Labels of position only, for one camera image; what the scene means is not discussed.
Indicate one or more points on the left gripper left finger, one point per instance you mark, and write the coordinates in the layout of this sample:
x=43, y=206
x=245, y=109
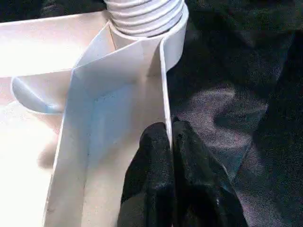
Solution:
x=149, y=179

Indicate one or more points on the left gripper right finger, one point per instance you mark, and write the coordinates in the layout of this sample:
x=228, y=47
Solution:
x=203, y=189

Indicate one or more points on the white plastic table top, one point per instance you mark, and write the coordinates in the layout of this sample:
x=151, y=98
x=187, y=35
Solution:
x=118, y=118

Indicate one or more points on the white plastic table leg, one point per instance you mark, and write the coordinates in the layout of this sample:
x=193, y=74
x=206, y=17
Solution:
x=142, y=19

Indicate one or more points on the black mat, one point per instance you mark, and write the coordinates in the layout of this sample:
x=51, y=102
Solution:
x=246, y=94

